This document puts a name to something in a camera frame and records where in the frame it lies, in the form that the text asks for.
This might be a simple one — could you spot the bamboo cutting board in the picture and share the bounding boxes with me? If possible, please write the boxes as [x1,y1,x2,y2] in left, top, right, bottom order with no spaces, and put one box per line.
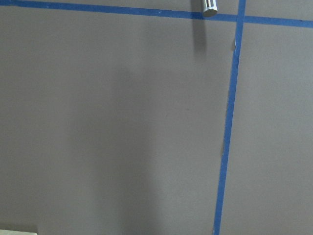
[0,230,37,235]

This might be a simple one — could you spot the steel ice scoop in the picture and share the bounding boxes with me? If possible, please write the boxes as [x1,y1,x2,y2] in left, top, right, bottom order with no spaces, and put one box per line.
[202,0,218,17]

